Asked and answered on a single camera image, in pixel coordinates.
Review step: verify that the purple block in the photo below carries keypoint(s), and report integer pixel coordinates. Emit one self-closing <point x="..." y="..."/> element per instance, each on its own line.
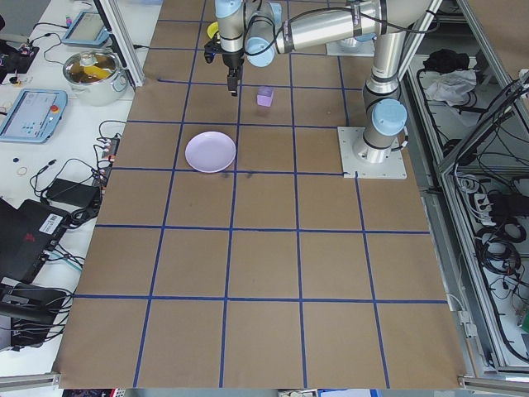
<point x="265" y="99"/>

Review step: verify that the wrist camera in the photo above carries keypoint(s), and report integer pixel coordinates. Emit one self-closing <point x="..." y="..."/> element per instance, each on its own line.
<point x="211" y="49"/>

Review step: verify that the white power strip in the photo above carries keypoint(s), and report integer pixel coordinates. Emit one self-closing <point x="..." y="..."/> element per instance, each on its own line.
<point x="482" y="207"/>

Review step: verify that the power strip with red plugs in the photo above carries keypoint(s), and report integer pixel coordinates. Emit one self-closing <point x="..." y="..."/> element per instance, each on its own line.
<point x="111" y="151"/>

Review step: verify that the black cloth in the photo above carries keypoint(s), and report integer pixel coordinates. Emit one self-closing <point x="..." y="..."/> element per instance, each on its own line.
<point x="446" y="58"/>

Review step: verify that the aluminium post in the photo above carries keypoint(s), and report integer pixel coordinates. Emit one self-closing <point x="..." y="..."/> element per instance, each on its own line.
<point x="124" y="49"/>

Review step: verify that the black laptop with label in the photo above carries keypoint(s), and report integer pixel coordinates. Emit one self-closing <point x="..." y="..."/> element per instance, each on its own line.
<point x="25" y="240"/>

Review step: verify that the white cloth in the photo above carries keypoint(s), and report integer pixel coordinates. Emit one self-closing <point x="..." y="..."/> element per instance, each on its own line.
<point x="448" y="89"/>

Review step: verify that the grey cooking pot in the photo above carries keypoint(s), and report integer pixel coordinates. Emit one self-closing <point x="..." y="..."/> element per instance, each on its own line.
<point x="97" y="93"/>

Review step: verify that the purple plate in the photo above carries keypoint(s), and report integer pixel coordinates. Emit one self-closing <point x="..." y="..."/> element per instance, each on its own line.
<point x="211" y="152"/>

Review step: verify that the black power brick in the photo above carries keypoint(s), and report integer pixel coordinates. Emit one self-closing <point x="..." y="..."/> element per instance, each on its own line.
<point x="72" y="191"/>

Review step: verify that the black electronics device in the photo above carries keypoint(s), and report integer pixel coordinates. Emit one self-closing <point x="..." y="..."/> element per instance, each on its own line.
<point x="12" y="62"/>

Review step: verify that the light blue teach pendant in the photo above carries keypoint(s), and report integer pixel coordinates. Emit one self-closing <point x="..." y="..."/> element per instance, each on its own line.
<point x="87" y="29"/>
<point x="33" y="118"/>

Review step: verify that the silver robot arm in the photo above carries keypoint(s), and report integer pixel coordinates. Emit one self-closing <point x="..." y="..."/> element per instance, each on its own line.
<point x="322" y="29"/>

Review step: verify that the glass pot lid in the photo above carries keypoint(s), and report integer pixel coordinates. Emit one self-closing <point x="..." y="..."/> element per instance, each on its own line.
<point x="91" y="66"/>

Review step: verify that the black docking device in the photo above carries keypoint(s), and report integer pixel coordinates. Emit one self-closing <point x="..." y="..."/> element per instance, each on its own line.
<point x="29" y="302"/>

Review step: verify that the metal bar frame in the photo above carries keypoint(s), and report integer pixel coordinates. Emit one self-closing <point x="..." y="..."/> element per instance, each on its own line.
<point x="444" y="231"/>

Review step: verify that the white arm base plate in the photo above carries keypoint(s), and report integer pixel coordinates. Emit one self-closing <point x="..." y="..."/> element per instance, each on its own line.
<point x="351" y="50"/>
<point x="392" y="169"/>

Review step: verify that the yellow plate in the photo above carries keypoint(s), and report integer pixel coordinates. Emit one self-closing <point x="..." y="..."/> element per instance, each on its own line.
<point x="213" y="30"/>

